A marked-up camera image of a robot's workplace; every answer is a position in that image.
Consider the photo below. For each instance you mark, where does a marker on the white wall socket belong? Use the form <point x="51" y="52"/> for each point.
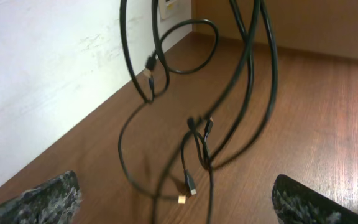
<point x="168" y="7"/>

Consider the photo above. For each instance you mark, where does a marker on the black USB cable blue plug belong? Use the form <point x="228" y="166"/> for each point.
<point x="199" y="130"/>

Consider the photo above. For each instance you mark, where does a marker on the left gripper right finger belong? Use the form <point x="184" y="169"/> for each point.
<point x="294" y="202"/>

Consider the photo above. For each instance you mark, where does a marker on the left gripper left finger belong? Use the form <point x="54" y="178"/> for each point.
<point x="54" y="201"/>

